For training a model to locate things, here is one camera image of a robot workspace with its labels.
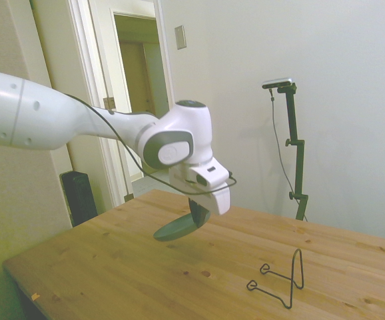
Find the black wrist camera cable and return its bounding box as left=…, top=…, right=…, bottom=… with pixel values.
left=65, top=94, right=238, bottom=195

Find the silver exterior camera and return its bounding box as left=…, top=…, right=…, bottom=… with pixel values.
left=261, top=77, right=295, bottom=90

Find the teal round plate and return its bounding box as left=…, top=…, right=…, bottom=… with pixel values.
left=153, top=210, right=212, bottom=242

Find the white door frame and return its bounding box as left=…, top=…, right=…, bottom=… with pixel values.
left=66, top=0, right=175, bottom=208

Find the black wire plate stand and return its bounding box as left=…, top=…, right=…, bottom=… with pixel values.
left=246, top=248, right=305, bottom=310

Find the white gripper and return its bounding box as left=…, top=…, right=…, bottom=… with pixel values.
left=169, top=163, right=232, bottom=229

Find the black camera stand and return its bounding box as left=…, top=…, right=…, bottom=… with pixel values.
left=276, top=83, right=310, bottom=221

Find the beige wall switch plate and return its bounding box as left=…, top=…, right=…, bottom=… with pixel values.
left=174, top=25, right=187, bottom=51

